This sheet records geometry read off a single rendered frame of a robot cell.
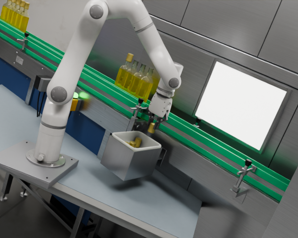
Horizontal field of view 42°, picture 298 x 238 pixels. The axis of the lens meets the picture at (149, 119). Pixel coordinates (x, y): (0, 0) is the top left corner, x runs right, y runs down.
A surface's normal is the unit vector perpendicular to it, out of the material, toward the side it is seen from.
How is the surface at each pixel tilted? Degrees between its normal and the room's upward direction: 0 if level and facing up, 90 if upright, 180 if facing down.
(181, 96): 90
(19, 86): 90
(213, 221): 90
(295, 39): 90
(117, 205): 0
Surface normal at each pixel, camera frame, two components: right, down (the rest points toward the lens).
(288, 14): -0.61, 0.02
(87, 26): -0.24, 0.78
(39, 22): -0.24, 0.21
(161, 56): -0.25, -0.36
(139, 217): 0.33, -0.90
